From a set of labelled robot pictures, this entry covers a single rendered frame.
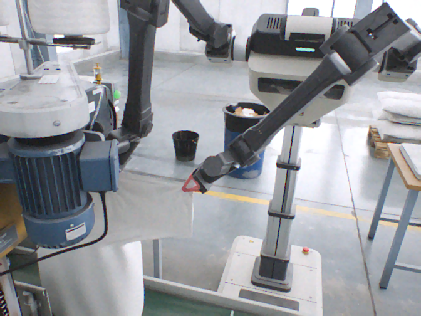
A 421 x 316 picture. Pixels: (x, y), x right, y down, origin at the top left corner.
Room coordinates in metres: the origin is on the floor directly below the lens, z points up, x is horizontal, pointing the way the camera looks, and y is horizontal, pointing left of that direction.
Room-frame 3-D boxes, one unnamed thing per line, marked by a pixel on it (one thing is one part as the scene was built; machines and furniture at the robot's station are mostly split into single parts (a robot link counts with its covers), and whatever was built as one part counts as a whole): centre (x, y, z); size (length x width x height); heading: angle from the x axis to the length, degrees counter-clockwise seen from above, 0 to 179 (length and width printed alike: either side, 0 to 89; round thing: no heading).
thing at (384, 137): (3.99, -2.23, 0.20); 0.66 x 0.42 x 0.13; 163
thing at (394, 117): (4.00, -2.24, 0.44); 0.66 x 0.43 x 0.13; 166
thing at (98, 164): (0.70, 0.25, 1.25); 0.10 x 0.08 x 0.12; 11
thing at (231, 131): (3.22, -0.33, 0.32); 0.51 x 0.48 x 0.65; 166
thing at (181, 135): (3.47, 0.27, 0.13); 0.30 x 0.30 x 0.26
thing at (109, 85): (1.22, 0.38, 1.29); 0.08 x 0.05 x 0.09; 76
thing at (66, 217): (0.68, 0.35, 1.21); 0.15 x 0.15 x 0.25
